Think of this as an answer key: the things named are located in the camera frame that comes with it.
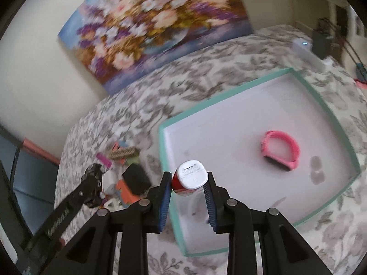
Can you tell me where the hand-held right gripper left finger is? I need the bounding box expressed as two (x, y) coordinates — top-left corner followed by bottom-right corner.
(64, 171), (172, 275)

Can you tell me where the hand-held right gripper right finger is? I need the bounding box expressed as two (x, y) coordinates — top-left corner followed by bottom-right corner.
(203, 171), (330, 275)

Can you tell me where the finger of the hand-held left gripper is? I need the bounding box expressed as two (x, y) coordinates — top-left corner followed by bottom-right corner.
(80, 163), (105, 207)

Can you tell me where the orange and blue puzzle piece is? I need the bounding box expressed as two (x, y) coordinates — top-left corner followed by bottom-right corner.
(116, 179), (144, 207)

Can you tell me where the red and white small container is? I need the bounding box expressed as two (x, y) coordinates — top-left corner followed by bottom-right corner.
(171, 159), (208, 198)

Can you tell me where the teal-rimmed white box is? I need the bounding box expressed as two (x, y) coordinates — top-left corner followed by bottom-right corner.
(158, 67), (361, 257)

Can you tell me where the magenta block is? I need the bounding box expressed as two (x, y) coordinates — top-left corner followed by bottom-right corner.
(96, 152), (112, 168)

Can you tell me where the wooden slatted block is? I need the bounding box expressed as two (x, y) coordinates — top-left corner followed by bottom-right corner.
(108, 147), (140, 161)

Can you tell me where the dark blue furniture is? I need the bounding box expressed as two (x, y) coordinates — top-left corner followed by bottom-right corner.
(0, 132), (59, 235)

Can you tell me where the salmon pink bar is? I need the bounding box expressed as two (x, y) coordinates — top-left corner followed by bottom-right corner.
(23, 139), (61, 165)

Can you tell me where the pink wristband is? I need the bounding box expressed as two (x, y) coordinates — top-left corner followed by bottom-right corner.
(260, 130), (300, 172)

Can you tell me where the grey floral bedspread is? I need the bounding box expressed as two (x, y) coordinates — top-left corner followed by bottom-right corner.
(54, 24), (367, 275)

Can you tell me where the floral painting canvas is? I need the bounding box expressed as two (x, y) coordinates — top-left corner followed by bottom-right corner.
(57, 0), (254, 95)

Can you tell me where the white device with blue light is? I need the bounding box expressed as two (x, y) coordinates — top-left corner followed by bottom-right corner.
(292, 38), (327, 72)

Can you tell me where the black box with cables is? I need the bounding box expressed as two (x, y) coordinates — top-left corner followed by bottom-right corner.
(312, 30), (333, 59)

